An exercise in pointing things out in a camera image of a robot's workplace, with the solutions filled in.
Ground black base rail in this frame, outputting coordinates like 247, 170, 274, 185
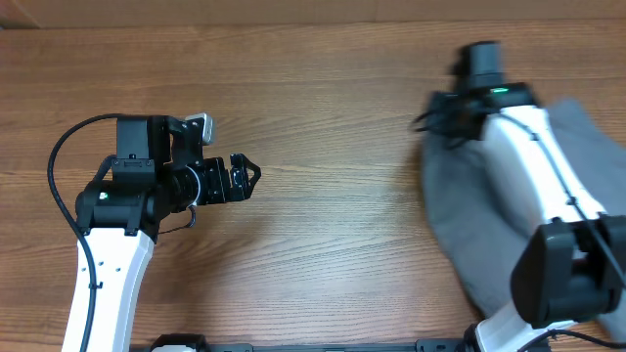
130, 333, 463, 352

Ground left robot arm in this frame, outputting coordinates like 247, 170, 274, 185
47, 112, 261, 351

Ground grey shorts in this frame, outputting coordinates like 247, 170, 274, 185
421, 97, 626, 343

